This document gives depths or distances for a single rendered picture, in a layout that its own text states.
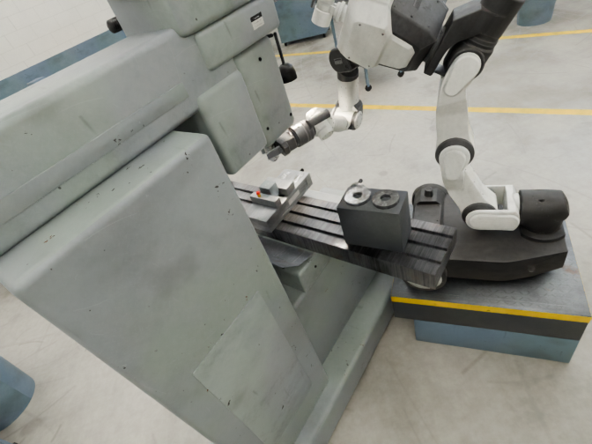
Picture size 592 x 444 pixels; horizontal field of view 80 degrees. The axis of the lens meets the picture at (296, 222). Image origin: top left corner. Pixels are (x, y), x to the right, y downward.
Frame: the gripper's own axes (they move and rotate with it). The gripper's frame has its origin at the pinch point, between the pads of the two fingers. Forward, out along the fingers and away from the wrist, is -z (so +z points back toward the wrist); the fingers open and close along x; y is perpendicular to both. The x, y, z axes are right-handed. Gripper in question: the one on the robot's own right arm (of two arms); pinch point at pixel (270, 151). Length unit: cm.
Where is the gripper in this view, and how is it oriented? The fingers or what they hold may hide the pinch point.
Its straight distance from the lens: 139.9
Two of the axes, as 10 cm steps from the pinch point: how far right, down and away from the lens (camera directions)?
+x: 4.9, 4.7, -7.4
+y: 2.8, 7.1, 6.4
